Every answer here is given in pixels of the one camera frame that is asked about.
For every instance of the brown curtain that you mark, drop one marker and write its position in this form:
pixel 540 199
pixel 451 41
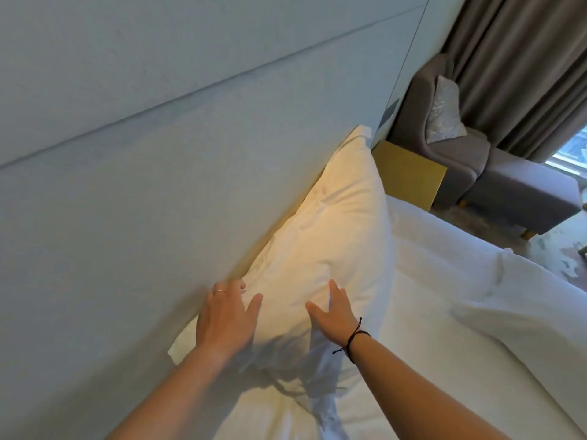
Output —
pixel 518 68

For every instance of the grey wall switch panel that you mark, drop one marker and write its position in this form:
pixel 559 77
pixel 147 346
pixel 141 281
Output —
pixel 390 113

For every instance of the person's left forearm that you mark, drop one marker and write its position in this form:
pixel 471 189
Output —
pixel 174 398

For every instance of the grey upholstered headboard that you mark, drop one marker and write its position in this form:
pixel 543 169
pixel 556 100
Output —
pixel 137 192

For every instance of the grey armchair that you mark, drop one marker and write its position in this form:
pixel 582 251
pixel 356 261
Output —
pixel 454 164

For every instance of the grey ottoman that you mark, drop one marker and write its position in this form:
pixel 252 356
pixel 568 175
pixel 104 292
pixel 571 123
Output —
pixel 523 192

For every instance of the person's right thumb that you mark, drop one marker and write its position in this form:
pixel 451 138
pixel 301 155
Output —
pixel 315 311

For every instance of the white duvet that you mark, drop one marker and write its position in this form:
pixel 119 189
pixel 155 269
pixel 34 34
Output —
pixel 440 311

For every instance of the window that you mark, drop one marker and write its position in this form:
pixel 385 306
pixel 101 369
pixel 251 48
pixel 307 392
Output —
pixel 571 153

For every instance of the person's right forearm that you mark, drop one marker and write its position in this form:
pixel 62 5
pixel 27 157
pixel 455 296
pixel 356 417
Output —
pixel 426 394

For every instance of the person's left hand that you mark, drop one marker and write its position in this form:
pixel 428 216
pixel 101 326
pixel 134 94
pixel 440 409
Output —
pixel 224 323

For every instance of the person's left thumb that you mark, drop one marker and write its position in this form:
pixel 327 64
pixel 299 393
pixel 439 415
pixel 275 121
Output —
pixel 255 304

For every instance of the gold bedside table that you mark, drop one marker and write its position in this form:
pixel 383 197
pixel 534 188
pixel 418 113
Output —
pixel 408 174

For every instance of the person's right hand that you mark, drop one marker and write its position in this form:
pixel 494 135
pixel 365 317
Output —
pixel 337 323

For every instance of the white pillow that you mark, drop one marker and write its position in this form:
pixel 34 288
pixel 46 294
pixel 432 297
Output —
pixel 330 233

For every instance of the silver cushion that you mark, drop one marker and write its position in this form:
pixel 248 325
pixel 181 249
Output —
pixel 444 112

